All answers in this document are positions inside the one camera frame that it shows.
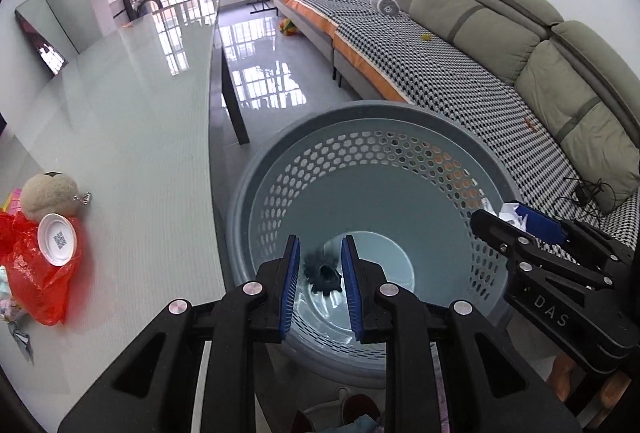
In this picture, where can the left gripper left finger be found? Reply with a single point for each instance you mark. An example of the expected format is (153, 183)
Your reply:
(194, 357)

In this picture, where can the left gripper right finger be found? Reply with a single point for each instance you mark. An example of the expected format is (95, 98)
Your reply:
(447, 368)

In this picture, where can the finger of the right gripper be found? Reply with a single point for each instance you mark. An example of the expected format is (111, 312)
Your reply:
(584, 243)
(518, 247)

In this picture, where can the red plastic bag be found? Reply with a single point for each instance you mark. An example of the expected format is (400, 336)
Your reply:
(41, 288)

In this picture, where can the white round plastic lid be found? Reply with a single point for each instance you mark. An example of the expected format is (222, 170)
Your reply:
(57, 239)

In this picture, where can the beige plush ball keychain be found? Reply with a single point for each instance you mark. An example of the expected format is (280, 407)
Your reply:
(52, 192)

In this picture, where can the white paper ball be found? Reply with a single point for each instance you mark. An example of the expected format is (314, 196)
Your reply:
(509, 212)

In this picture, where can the pink snack wrapper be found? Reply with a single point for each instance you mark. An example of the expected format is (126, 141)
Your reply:
(12, 313)

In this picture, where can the light blue wet wipes pack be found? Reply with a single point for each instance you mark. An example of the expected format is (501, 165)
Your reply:
(5, 290)

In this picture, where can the pink plastic shuttlecock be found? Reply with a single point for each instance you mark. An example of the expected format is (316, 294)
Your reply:
(12, 205)

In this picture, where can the grey perforated laundry basket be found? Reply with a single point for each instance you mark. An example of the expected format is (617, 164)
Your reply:
(402, 181)

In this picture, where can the grey sectional sofa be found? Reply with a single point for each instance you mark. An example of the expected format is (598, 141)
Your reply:
(517, 71)

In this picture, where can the houndstooth sofa cover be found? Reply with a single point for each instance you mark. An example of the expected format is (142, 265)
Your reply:
(318, 19)

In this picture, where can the small white desk fan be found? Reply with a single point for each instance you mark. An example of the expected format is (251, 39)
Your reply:
(386, 7)

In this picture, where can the colourful ball on floor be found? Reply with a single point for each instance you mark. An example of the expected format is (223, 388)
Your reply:
(287, 27)

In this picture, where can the black table leg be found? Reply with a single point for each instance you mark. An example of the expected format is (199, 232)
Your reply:
(232, 103)

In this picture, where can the leaning floor mirror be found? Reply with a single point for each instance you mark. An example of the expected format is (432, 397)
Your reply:
(45, 34)

